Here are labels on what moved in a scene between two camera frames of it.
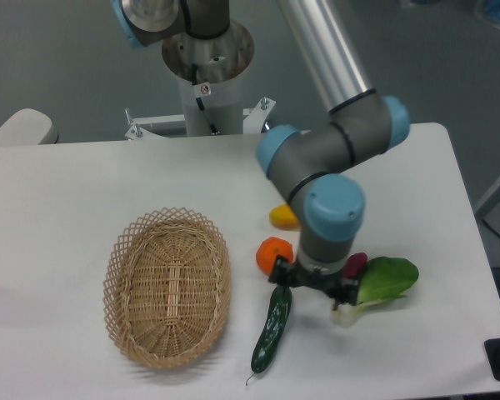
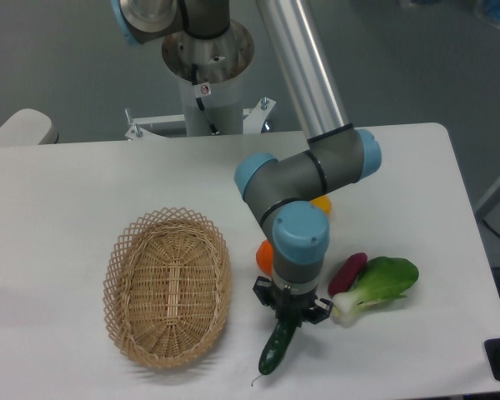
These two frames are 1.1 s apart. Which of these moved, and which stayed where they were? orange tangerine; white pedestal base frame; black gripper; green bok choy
Moved: black gripper
Stayed: orange tangerine; white pedestal base frame; green bok choy
